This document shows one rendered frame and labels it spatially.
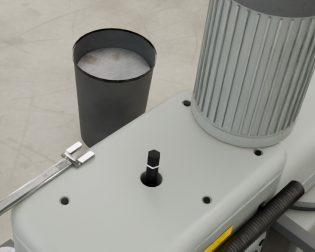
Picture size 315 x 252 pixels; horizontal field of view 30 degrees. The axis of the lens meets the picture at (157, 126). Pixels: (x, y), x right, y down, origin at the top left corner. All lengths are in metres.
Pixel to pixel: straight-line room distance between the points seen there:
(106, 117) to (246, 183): 2.38
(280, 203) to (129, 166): 0.29
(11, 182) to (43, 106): 0.66
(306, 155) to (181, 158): 0.36
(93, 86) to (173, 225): 2.32
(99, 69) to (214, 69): 2.42
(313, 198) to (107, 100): 1.94
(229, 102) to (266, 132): 0.09
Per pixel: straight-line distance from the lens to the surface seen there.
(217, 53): 0.95
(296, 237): 1.28
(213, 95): 1.01
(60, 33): 4.50
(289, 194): 1.11
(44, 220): 0.92
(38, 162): 3.53
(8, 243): 1.85
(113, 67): 3.38
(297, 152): 1.27
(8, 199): 0.94
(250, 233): 1.04
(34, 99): 3.93
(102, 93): 3.19
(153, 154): 0.93
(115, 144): 1.02
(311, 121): 1.34
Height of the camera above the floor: 2.63
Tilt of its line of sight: 44 degrees down
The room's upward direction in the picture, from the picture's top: 7 degrees clockwise
